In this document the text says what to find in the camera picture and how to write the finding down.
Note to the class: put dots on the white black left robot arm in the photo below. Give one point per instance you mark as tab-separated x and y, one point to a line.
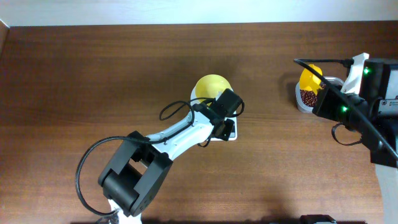
133	176

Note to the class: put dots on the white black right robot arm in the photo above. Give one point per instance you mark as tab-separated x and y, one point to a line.
371	110

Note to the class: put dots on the clear plastic food container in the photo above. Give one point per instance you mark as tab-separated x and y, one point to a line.
306	109

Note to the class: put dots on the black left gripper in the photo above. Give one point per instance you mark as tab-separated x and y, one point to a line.
226	130

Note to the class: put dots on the red azuki beans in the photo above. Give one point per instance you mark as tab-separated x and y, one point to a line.
309	98

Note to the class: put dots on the white digital kitchen scale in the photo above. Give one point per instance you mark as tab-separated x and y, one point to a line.
209	112

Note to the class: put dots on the yellow plastic scoop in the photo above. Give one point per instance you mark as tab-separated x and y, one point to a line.
309	82

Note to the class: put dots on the yellow plastic bowl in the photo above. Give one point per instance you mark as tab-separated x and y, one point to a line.
210	86

